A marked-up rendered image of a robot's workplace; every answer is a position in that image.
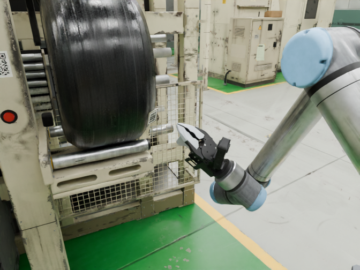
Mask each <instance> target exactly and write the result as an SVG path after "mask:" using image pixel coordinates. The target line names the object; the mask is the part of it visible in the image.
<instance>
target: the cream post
mask: <svg viewBox="0 0 360 270"><path fill-rule="evenodd" d="M0 51H7V55H8V58H9V62H10V66H11V70H12V74H13V77H5V78H0V169H1V172H2V175H3V179H4V182H5V186H6V189H7V192H8V195H9V198H10V202H11V205H12V208H13V212H14V215H15V217H16V221H17V224H18V228H19V231H20V234H21V237H22V241H23V244H24V247H25V250H26V254H27V257H28V261H29V264H30V267H31V270H70V267H69V263H68V258H67V255H66V250H65V246H64V241H63V236H62V232H61V228H60V224H59V219H58V215H57V211H56V206H55V201H54V199H53V195H52V192H51V188H50V185H44V182H43V178H42V174H41V169H40V165H39V131H38V126H37V123H36V118H35V113H34V109H33V105H32V100H31V95H30V92H29V88H28V83H27V78H26V73H25V69H24V65H23V60H22V57H21V52H20V48H19V43H18V38H17V34H16V29H15V26H14V22H13V17H12V12H11V8H10V3H9V0H0ZM7 112H10V113H13V114H14V120H13V121H11V122H7V121H5V120H4V118H3V116H4V114H5V113H7Z"/></svg>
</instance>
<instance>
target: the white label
mask: <svg viewBox="0 0 360 270"><path fill-rule="evenodd" d="M157 113H158V108H157V109H155V110H153V111H151V112H150V113H149V114H148V121H147V125H149V124H151V123H153V122H154V121H156V117H157Z"/></svg>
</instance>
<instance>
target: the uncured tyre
mask: <svg viewBox="0 0 360 270"><path fill-rule="evenodd" d="M40 16H41V22H42V28H43V33H44V39H45V43H46V49H47V54H48V60H49V65H50V71H51V76H52V82H53V86H54V91H55V97H56V102H57V107H58V112H59V117H60V121H61V126H62V130H63V132H64V135H65V137H66V139H67V142H69V143H70V144H72V145H74V146H76V147H78V148H79V149H92V148H98V147H103V146H109V145H114V144H120V143H126V142H129V141H133V140H135V139H138V138H139V137H141V136H142V135H143V133H144V132H145V130H146V129H147V128H148V126H149V125H147V121H148V114H149V113H150V112H151V111H153V110H154V108H155V99H156V74H155V62H154V53H153V47H152V41H151V36H150V33H149V29H148V26H147V22H146V19H145V16H144V13H143V11H142V9H141V7H140V5H139V4H138V2H137V1H136V0H40Z"/></svg>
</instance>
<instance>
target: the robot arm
mask: <svg viewBox="0 0 360 270"><path fill-rule="evenodd" d="M281 71H282V74H283V76H284V78H285V80H286V81H287V82H288V83H289V84H290V85H292V86H295V87H297V88H303V89H304V90H303V91H302V92H301V94H300V95H299V97H298V98H297V100H296V101H295V102H294V104H293V105H292V106H291V108H290V109H289V111H288V112H287V113H286V115H285V116H284V118H283V119H282V121H281V122H280V124H279V125H278V126H277V128H276V129H275V130H274V132H273V133H272V135H271V136H270V137H269V139H268V140H267V141H266V143H265V144H264V146H263V147H262V149H261V150H260V151H259V153H258V154H257V156H256V157H255V158H254V160H253V161H252V162H251V163H250V164H249V166H248V167H247V168H246V170H244V169H243V168H242V167H241V166H240V165H239V164H238V163H237V162H235V161H234V160H229V159H225V157H226V154H227V153H228V151H229V150H230V145H231V144H230V141H231V139H228V138H225V137H222V139H221V140H220V141H219V143H218V144H216V143H215V142H214V140H213V138H212V137H210V135H209V134H208V133H207V132H206V131H204V130H202V129H200V128H198V127H194V126H192V125H188V124H184V123H177V125H176V127H177V131H178V133H179V135H180V136H179V137H178V139H177V140H176V143H177V144H178V145H179V146H186V147H187V148H188V149H189V150H190V153H189V154H188V156H189V157H188V158H186V159H184V160H185V161H186V162H187V163H188V164H189V165H190V166H192V167H193V168H194V169H195V170H197V169H202V170H203V171H204V172H205V173H206V174H207V175H208V176H210V177H213V176H214V177H215V181H214V182H213V183H212V184H211V185H210V188H209V193H210V197H211V199H212V200H213V201H214V202H215V203H217V204H220V205H224V204H226V205H242V206H244V207H245V209H247V210H248V211H251V212H253V211H256V210H258V209H259V208H260V207H261V206H262V205H263V204H264V202H265V200H266V198H267V192H266V190H265V188H267V187H268V186H269V185H270V183H271V177H272V175H273V174H274V173H275V172H276V171H277V170H278V168H279V167H280V166H281V165H282V164H283V163H284V161H285V160H286V159H287V158H288V156H289V155H290V154H291V153H292V152H293V151H294V149H295V148H296V147H297V146H298V145H299V144H300V143H301V141H302V140H303V139H304V138H305V137H306V136H307V134H308V133H309V132H310V131H311V130H312V129H313V127H314V126H315V125H316V124H317V123H318V122H319V120H320V119H321V118H322V117H323V118H324V120H325V121H326V123H327V124H328V126H329V128H330V129H331V131H332V132H333V134H334V135H335V137H336V139H337V140H338V142H339V144H340V145H341V147H342V148H343V150H344V152H345V153H346V155H347V157H348V158H349V160H350V161H351V163H352V164H353V166H354V167H355V169H356V171H357V172H358V174H359V175H360V30H359V29H356V28H354V27H349V26H341V27H329V28H321V27H314V28H310V29H306V30H303V31H300V32H298V33H297V34H295V35H294V36H293V37H292V38H291V39H290V40H289V41H288V42H287V44H286V46H285V48H284V50H283V52H282V58H281ZM200 140H201V141H200ZM188 161H192V162H193V163H194V164H195V165H196V166H193V165H192V164H191V163H189V162H188ZM196 163H197V164H196Z"/></svg>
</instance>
